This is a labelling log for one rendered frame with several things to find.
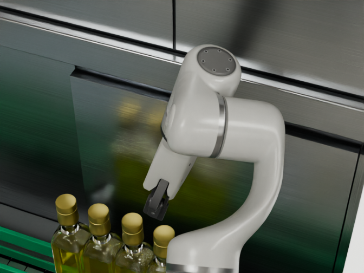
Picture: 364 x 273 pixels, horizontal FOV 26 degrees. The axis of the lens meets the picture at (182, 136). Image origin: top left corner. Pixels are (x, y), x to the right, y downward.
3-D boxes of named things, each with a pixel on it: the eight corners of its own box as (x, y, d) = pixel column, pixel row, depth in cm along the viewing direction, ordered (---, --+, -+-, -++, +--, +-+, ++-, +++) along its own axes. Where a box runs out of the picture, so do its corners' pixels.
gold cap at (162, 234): (179, 245, 127) (179, 227, 124) (170, 261, 125) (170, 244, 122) (158, 238, 128) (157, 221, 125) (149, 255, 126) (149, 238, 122)
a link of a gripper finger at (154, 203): (173, 153, 108) (170, 163, 113) (148, 203, 105) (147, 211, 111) (181, 157, 108) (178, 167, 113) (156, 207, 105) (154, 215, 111)
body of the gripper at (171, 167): (179, 89, 109) (160, 140, 117) (150, 137, 102) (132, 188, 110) (228, 112, 108) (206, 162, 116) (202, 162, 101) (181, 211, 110)
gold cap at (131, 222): (147, 232, 129) (147, 215, 126) (138, 248, 126) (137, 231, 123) (128, 226, 130) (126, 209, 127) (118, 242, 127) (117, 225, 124)
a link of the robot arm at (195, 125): (257, 134, 89) (175, 125, 87) (229, 188, 97) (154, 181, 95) (242, 41, 99) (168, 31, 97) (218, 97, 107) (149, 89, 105)
